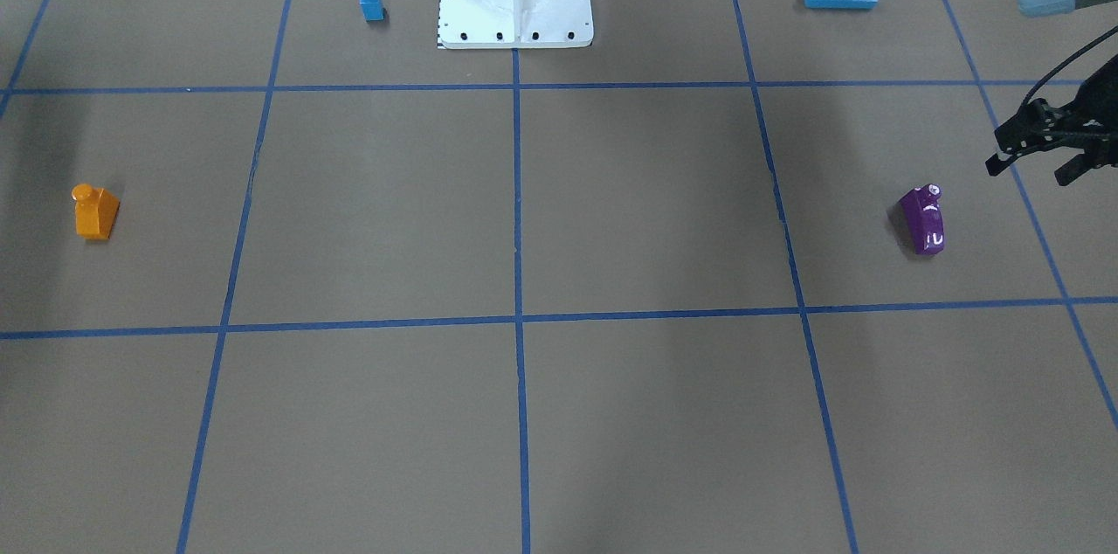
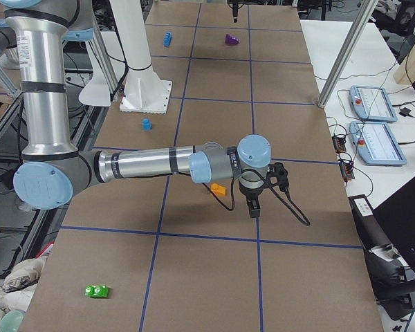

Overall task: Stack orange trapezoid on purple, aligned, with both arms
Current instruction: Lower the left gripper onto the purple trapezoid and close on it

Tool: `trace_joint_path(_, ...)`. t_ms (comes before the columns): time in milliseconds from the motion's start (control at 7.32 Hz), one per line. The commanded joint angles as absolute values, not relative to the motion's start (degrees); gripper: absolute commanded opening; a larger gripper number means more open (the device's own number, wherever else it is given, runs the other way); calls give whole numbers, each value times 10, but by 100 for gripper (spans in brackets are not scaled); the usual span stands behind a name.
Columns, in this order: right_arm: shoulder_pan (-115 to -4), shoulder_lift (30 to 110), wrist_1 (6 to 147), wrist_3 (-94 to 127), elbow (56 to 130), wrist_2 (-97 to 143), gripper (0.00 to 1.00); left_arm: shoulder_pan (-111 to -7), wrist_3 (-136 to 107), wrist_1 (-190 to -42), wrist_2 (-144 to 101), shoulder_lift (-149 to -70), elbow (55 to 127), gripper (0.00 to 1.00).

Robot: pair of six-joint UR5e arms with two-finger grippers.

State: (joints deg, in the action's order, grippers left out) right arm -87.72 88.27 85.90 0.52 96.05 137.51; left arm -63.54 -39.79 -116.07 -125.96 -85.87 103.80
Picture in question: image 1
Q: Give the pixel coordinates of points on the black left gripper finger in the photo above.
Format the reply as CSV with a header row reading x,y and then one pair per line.
x,y
999,163
1077,166

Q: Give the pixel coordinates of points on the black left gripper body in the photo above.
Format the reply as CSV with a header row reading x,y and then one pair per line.
x,y
1086,135

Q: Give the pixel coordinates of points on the orange trapezoid block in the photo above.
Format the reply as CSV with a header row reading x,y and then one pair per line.
x,y
94,212

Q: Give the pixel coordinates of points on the purple trapezoid block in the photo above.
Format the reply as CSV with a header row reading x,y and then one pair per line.
x,y
920,208

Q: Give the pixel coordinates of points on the small blue block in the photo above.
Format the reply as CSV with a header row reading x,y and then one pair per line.
x,y
372,10

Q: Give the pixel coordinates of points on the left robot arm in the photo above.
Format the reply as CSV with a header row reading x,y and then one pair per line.
x,y
1046,8

